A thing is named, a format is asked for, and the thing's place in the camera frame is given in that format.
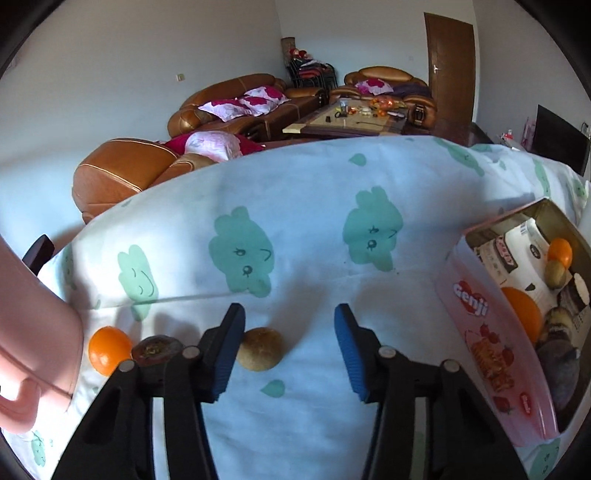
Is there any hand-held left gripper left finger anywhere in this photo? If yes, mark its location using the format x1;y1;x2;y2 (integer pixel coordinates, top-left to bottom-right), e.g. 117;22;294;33
51;303;246;480

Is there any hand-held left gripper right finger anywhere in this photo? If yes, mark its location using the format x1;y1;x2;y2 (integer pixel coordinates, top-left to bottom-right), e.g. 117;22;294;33
334;303;529;480

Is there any pale round longan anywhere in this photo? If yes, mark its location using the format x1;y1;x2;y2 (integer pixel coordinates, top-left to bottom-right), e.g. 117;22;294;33
545;259;570;289
237;328;286;371

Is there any pink cardboard box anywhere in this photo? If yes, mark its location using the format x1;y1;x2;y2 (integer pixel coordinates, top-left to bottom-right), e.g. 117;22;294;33
436;198;591;448

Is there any large orange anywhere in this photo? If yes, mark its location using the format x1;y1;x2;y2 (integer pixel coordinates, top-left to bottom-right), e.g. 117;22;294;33
501;287;544;345

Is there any large mottled purple passion fruit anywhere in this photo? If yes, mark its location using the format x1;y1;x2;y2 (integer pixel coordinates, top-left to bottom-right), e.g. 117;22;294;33
536;339;581;414

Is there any smooth small orange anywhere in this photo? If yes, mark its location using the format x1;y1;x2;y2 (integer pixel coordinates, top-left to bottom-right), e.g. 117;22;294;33
548;238;574;268

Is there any brown dried date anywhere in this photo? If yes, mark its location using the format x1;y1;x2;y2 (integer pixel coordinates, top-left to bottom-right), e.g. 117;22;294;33
131;335;184;368

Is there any small round tangerine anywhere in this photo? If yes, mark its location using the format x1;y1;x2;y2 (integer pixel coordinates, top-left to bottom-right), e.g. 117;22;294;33
89;326;134;376

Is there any white cloud print tablecloth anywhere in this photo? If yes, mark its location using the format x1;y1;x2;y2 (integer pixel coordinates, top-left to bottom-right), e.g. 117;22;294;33
0;136;591;480

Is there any printed paper box liner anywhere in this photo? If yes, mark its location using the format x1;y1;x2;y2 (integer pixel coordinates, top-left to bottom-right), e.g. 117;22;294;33
473;219;553;302

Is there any pink electric kettle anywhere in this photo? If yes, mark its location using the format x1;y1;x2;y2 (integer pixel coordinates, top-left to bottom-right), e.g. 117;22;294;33
0;237;84;435

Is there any dark purple chair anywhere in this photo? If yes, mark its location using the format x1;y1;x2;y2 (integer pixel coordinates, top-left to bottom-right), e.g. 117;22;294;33
23;234;55;277

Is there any pale pink pillow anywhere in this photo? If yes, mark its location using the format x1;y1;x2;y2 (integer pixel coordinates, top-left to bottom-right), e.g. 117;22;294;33
185;130;243;162

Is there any brown leather armchair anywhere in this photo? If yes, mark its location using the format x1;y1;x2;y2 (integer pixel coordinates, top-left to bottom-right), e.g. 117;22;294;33
329;66;438;130
71;137;227;225

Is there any wooden coffee table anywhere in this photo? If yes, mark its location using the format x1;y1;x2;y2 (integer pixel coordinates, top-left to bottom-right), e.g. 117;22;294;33
283;99;410;138

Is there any white pink flowered pillow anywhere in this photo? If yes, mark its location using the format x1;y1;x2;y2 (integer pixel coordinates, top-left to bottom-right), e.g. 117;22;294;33
237;86;291;116
198;99;246;122
355;78;393;95

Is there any stack of dark chairs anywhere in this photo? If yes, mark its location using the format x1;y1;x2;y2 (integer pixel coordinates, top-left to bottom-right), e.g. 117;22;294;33
286;60;337;91

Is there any brown wooden door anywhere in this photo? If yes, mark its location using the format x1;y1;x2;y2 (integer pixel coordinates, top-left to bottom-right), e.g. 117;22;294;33
424;12;476;135

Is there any black television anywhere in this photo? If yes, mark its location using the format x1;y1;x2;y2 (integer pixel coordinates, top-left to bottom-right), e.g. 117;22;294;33
534;104;591;179

